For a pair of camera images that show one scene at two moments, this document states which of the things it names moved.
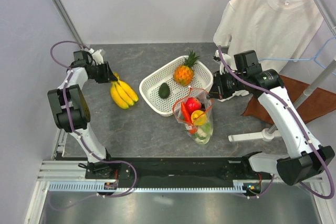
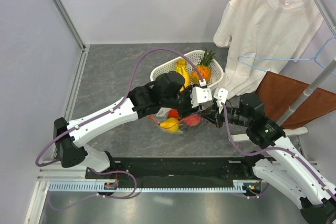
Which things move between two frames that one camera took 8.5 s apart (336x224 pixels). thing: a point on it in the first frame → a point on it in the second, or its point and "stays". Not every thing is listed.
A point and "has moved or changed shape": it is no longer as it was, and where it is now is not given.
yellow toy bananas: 123,94 → 181,67
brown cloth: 318,102 stays
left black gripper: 108,74 → 189,109
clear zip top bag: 193,112 has moved or changed shape
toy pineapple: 184,74 → 203,67
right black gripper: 218,88 → 214,116
